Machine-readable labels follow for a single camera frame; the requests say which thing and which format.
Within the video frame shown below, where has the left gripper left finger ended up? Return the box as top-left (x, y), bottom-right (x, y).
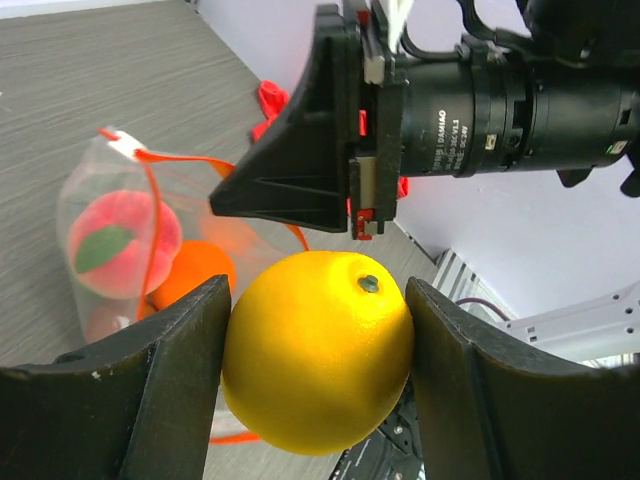
top-left (1, 276), bottom-right (231, 479)

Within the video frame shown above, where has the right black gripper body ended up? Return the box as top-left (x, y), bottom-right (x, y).
top-left (343, 1), bottom-right (408, 240)

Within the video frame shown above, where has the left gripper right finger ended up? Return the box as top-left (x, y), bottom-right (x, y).
top-left (405, 278), bottom-right (639, 479)

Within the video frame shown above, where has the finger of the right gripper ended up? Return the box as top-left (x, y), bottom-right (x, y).
top-left (209, 3), bottom-right (360, 233)

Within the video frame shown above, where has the orange fruit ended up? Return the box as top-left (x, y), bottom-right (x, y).
top-left (151, 240), bottom-right (237, 310)

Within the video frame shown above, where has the yellow lemon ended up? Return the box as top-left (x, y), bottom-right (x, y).
top-left (222, 251), bottom-right (414, 455)

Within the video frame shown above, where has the clear zip top bag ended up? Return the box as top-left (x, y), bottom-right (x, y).
top-left (55, 127), bottom-right (311, 446)

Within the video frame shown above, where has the pink yellow peach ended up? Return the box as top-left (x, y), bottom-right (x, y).
top-left (67, 190), bottom-right (182, 300)

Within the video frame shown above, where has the red apple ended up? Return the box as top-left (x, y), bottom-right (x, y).
top-left (84, 303), bottom-right (133, 344)

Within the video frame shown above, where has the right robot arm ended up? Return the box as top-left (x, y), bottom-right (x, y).
top-left (209, 1), bottom-right (639, 240)

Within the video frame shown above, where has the red cloth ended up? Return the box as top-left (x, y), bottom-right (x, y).
top-left (250, 80), bottom-right (410, 199)

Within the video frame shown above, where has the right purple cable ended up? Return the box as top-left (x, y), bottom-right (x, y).
top-left (455, 297), bottom-right (511, 324)

